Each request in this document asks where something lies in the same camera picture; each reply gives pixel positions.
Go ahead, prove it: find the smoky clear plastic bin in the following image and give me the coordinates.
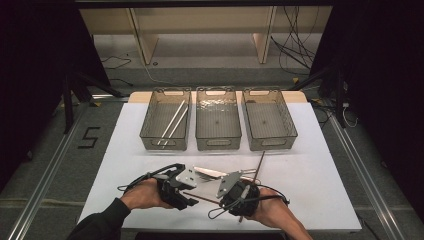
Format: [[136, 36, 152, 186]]
[[241, 87, 299, 152], [194, 85, 243, 152], [139, 87, 193, 152]]

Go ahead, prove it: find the person's right hand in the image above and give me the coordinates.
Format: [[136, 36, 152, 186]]
[[247, 187, 298, 231]]

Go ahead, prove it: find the black frame bar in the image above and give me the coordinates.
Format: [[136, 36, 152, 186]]
[[73, 0, 334, 10]]

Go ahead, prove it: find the left hand-held gripper cable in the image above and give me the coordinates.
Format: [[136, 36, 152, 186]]
[[117, 163, 186, 193]]

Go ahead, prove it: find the aluminium floor rail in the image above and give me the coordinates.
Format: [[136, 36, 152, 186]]
[[328, 113, 406, 240], [6, 103, 92, 240]]

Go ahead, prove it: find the hand-held gripper cable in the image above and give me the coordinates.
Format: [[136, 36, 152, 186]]
[[207, 183, 291, 221], [117, 163, 186, 193]]

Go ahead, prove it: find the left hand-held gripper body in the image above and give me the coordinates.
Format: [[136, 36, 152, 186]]
[[155, 163, 198, 211]]

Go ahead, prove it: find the white table sheet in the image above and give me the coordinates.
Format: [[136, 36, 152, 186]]
[[76, 101, 363, 233]]

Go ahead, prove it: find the bundle of black floor cables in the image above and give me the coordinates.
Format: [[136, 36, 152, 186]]
[[269, 5, 322, 76]]

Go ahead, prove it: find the light wooden bench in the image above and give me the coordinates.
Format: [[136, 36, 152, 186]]
[[78, 5, 334, 66]]

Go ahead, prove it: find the person's left hand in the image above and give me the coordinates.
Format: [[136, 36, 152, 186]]
[[119, 177, 174, 211]]

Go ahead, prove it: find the short aluminium bar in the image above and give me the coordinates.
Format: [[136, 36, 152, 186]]
[[91, 94, 130, 103]]

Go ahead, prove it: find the black floor cable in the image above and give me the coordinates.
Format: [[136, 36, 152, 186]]
[[99, 54, 133, 71]]

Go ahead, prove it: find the dark curtain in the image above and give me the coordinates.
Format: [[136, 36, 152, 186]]
[[309, 0, 424, 214], [0, 0, 112, 193]]

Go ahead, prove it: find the black metal stand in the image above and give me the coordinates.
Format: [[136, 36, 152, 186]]
[[61, 69, 125, 134], [289, 63, 348, 129]]

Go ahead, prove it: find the right hand-held gripper cable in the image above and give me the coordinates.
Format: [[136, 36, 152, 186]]
[[207, 183, 291, 221]]

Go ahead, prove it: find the white chopstick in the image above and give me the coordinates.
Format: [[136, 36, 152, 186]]
[[156, 99, 186, 146], [161, 106, 190, 149]]

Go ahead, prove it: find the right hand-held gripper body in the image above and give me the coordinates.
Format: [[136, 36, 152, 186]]
[[216, 170, 262, 218]]

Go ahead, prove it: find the white floor cable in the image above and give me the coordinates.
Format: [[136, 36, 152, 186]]
[[126, 53, 178, 86]]

